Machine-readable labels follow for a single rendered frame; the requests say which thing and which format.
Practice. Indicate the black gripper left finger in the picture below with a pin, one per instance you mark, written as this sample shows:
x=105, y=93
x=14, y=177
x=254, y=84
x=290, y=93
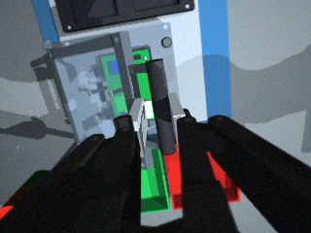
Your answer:
x=58, y=203

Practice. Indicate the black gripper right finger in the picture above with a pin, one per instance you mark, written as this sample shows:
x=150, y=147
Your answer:
x=275, y=182

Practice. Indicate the green circuit board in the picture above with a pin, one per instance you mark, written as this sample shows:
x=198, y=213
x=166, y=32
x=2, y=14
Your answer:
x=144, y=83

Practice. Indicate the red bin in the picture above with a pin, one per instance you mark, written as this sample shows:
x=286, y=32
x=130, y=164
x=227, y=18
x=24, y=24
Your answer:
x=172, y=163

